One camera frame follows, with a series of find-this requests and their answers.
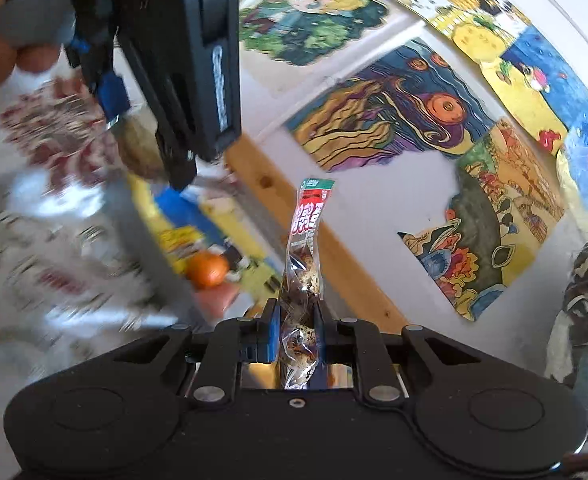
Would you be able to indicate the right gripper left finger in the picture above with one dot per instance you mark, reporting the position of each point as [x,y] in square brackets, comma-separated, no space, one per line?
[222,353]

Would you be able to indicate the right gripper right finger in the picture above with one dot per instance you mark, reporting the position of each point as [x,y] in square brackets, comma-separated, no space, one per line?
[360,345]

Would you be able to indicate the quail egg red packet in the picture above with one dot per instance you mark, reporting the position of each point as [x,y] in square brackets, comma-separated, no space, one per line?
[302,286]

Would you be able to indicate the orange tangerine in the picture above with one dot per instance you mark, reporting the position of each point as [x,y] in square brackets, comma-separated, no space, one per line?
[206,270]

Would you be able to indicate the pink sausage pack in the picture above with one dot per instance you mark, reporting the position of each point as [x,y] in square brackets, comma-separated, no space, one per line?
[217,300]

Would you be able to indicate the yellow green snack bar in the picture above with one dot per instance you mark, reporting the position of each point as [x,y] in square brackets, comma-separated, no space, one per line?
[180,243]

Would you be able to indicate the grey metal tray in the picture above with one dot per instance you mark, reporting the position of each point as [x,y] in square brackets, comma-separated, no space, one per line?
[141,210]

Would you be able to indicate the blond child green poster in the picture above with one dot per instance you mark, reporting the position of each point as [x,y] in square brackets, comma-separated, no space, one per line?
[298,32]

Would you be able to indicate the floral white red bedspread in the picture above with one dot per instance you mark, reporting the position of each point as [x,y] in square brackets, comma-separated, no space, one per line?
[69,290]

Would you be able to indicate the yellow landscape painting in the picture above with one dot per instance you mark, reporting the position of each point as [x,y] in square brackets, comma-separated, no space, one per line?
[507,206]

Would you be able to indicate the swirly night sky painting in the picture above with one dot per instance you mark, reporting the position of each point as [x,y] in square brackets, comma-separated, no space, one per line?
[410,100]

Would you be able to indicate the yellow pineapple painting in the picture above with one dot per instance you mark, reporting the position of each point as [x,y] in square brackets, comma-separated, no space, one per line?
[493,35]

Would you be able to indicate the blue sea painting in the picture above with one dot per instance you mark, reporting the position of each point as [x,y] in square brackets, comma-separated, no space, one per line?
[569,124]

